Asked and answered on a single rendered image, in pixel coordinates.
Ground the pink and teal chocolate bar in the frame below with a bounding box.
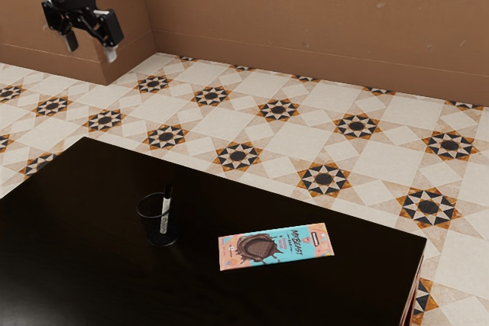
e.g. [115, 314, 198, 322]
[218, 221, 338, 273]

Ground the black mesh pen holder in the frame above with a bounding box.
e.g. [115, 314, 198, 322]
[136, 192, 181, 248]

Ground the black and white pen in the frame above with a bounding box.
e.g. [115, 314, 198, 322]
[159, 184, 174, 235]

